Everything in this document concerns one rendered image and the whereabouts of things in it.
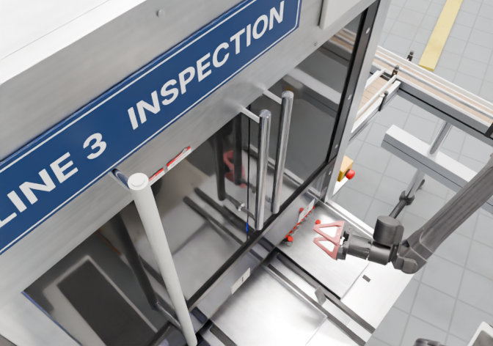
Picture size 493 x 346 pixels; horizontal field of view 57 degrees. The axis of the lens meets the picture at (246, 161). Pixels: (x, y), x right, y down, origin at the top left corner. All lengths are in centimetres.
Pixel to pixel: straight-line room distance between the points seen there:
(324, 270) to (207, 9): 121
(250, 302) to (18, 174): 117
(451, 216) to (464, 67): 279
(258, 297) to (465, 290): 150
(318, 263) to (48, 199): 122
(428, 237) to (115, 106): 92
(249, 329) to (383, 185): 168
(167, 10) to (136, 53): 6
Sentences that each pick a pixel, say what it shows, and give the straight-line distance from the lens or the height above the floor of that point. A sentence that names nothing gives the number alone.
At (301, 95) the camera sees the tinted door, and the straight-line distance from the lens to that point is 101.
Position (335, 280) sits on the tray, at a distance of 165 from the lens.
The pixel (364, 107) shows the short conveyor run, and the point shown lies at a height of 97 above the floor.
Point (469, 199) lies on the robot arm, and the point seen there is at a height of 143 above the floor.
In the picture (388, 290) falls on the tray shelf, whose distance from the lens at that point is 168.
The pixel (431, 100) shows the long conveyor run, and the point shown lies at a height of 92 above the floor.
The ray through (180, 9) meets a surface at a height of 206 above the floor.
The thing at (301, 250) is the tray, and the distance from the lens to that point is 168.
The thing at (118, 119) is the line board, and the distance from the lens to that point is 57.
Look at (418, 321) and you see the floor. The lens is 266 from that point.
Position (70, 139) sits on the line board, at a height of 199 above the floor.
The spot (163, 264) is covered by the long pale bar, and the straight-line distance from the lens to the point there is 76.
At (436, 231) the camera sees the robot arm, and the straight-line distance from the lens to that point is 126.
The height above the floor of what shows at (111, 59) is 206.
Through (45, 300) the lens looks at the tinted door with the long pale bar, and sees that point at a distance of 76.
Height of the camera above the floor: 239
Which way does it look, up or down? 54 degrees down
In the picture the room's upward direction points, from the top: 1 degrees clockwise
